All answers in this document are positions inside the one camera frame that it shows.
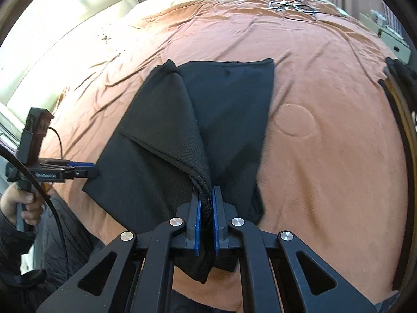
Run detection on white wire rack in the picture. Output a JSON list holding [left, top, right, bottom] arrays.
[[381, 5, 404, 36]]

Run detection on pale green nightstand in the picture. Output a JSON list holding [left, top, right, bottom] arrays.
[[360, 10, 413, 66]]

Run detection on person's left hand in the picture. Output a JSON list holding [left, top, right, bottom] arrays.
[[0, 184, 44, 227]]

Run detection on thick black cable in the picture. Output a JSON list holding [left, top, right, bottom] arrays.
[[0, 143, 70, 287]]

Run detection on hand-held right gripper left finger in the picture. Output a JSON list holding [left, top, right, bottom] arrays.
[[36, 187, 204, 313]]

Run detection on orange blanket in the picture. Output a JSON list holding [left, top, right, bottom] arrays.
[[42, 0, 411, 304]]

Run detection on black sleeveless shirt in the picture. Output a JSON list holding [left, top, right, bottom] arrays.
[[81, 58, 276, 284]]

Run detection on tangled cables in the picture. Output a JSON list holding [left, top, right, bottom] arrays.
[[268, 0, 321, 22]]

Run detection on person's left forearm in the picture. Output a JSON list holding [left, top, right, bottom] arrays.
[[0, 212, 40, 313]]

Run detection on cream padded headboard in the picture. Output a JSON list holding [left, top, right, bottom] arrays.
[[0, 0, 137, 118]]

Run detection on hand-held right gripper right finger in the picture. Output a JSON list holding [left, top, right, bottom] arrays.
[[212, 186, 378, 313]]

